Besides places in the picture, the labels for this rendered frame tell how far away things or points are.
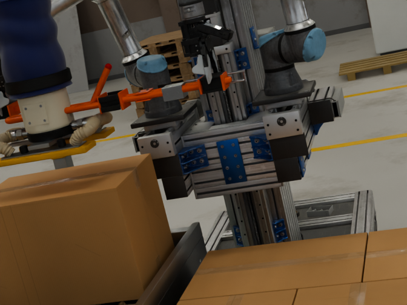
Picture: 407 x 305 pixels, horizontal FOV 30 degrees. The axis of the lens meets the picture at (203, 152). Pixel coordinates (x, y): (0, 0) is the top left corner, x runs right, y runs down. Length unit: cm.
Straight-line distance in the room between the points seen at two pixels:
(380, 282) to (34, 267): 116
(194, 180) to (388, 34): 664
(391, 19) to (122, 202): 722
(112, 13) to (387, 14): 661
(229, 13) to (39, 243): 117
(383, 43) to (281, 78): 664
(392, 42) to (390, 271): 718
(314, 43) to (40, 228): 116
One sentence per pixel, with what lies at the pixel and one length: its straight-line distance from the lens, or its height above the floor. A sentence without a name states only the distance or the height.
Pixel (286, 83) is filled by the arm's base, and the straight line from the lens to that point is 287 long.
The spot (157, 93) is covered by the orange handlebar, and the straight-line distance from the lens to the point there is 248.
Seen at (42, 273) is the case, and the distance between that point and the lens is 270.
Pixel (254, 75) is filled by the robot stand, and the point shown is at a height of 110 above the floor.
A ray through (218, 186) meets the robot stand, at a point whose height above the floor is 72.
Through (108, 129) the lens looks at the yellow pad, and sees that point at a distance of 270.
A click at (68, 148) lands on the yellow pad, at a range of 252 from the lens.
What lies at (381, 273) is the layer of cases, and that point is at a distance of 243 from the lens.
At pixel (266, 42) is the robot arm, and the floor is 124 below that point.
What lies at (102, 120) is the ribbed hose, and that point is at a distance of 260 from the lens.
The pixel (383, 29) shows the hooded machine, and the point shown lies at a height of 35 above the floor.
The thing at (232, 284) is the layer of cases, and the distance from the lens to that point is 255.
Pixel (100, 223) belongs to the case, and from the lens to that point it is 254.
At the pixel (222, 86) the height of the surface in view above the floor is 119.
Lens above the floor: 156
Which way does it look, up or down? 13 degrees down
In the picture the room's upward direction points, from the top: 14 degrees counter-clockwise
